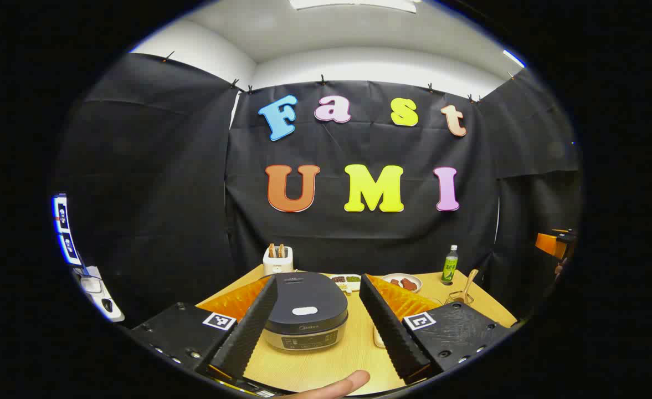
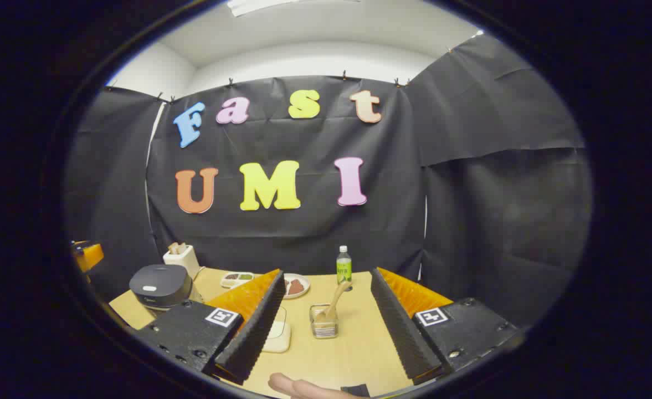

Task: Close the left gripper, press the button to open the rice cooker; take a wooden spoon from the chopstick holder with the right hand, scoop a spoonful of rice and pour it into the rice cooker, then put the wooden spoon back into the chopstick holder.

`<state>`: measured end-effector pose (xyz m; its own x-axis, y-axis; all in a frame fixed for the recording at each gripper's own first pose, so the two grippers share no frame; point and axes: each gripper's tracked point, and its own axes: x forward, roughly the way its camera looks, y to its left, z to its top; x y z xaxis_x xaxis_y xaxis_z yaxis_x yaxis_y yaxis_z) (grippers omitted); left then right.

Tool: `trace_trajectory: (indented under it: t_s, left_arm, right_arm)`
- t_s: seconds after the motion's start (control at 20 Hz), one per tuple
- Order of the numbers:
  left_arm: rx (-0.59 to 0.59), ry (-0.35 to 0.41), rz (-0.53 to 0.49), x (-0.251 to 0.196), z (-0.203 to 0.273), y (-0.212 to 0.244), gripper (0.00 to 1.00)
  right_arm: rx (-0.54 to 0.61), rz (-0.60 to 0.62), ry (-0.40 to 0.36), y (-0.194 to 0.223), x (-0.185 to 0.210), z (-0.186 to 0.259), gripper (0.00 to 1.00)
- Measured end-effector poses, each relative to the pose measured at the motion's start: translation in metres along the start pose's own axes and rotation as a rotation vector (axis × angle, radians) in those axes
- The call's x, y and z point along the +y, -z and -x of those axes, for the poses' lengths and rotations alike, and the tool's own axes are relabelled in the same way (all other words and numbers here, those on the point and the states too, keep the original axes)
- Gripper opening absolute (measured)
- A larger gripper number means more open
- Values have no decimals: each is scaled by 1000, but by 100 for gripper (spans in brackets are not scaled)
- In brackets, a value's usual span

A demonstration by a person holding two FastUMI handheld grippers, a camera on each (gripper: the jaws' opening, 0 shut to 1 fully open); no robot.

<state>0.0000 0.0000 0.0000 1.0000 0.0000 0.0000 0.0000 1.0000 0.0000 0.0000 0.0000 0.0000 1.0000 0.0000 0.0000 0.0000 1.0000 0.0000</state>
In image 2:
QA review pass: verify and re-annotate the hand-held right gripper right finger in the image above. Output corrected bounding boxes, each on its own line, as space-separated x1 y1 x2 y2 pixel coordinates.
370 267 520 386

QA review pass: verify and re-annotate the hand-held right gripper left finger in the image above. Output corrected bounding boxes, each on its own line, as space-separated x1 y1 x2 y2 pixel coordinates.
136 269 285 386

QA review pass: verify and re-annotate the wooden spoon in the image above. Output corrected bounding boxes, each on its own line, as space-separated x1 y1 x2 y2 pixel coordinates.
316 280 353 322

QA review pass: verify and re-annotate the metal wire chopstick holder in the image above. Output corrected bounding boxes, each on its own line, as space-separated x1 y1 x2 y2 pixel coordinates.
309 303 340 339

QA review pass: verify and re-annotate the grey rice cooker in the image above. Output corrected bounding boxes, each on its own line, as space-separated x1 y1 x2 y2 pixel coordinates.
129 264 193 311

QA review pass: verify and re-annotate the white divided food tray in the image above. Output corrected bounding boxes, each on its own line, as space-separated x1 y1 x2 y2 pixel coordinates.
220 272 255 289

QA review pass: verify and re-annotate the white round plate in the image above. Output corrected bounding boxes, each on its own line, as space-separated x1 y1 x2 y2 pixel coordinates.
283 273 311 300

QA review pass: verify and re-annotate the green label drink bottle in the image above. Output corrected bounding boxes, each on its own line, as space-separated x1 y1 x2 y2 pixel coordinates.
336 245 353 286

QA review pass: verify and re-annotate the white toaster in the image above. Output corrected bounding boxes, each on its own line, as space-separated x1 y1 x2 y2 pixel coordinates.
163 244 202 280

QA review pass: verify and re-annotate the ceiling light panel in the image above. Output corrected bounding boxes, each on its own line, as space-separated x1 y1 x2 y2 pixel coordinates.
226 0 304 17

